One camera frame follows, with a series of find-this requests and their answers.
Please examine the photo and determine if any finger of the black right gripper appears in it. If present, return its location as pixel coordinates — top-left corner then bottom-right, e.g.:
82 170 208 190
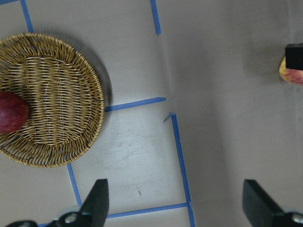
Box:
285 43 303 70

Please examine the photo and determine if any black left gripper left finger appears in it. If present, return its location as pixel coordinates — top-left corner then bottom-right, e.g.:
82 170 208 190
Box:
4 178 110 227

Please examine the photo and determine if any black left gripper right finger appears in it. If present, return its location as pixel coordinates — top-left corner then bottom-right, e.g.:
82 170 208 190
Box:
242 179 303 227

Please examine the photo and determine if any red yellow apple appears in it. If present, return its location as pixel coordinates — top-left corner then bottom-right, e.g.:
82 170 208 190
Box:
279 57 303 86

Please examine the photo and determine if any woven wicker basket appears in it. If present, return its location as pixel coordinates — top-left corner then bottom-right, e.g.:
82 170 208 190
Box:
0 33 105 168

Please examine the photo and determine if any dark red apple in basket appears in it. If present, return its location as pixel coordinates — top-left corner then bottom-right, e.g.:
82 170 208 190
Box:
0 91 29 134

